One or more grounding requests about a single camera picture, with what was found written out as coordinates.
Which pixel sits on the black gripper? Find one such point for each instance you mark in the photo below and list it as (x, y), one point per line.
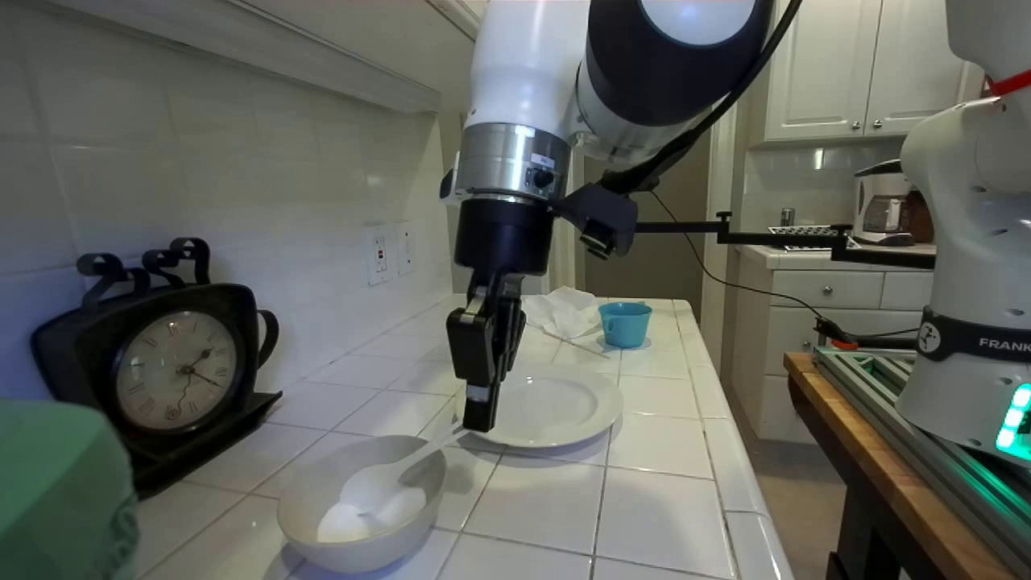
(503, 233)

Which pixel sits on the white spoon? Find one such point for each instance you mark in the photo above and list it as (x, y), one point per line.
(413, 462)

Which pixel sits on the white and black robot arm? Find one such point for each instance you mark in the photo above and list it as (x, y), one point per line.
(525, 67)

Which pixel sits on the white round plate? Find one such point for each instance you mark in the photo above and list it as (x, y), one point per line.
(557, 408)

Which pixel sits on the grey metal mounting plate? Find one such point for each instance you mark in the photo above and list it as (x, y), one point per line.
(944, 472)

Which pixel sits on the blue plastic cup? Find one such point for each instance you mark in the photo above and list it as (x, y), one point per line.
(626, 322)

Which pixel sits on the white powder heap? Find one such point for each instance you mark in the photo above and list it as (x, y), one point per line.
(355, 519)

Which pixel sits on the white ceramic bowl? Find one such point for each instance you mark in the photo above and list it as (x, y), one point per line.
(324, 544)

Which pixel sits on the black framed analog clock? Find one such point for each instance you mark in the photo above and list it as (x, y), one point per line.
(177, 373)

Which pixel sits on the white drawer base cabinet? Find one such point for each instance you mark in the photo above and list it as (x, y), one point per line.
(839, 322)

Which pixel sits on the wooden table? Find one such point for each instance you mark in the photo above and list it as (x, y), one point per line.
(857, 453)

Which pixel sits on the white coffee maker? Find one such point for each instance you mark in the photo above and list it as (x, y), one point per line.
(884, 204)

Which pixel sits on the green plastic object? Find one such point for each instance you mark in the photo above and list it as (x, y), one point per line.
(60, 495)

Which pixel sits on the white kitchen upper cabinets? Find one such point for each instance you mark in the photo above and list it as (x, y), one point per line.
(857, 67)

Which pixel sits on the white wall switch plate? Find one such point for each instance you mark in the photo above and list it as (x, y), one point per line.
(403, 250)

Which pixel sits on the white wall outlet plate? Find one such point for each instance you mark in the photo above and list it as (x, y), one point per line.
(376, 251)

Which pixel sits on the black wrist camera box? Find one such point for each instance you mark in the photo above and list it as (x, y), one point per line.
(600, 219)

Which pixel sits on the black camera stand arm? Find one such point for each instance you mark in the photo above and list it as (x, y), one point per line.
(773, 233)

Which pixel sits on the white upper wall cabinet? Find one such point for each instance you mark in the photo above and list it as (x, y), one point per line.
(324, 54)

